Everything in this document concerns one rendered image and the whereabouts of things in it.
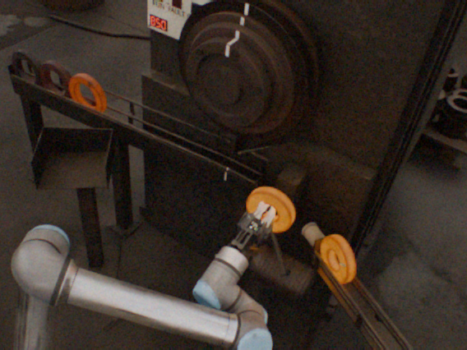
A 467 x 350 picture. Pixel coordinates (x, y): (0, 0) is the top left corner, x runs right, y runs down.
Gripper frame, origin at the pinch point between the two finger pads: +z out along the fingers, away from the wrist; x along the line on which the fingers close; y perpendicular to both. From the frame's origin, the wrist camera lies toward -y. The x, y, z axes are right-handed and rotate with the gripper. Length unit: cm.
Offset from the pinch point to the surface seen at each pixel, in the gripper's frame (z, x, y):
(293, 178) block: 17.6, 1.6, -9.8
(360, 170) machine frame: 29.4, -17.1, -5.5
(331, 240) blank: 3.4, -20.0, -9.1
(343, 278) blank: -4.0, -28.4, -13.7
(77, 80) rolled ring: 16, 101, -14
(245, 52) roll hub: 21.6, 21.8, 35.1
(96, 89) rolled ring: 17, 91, -14
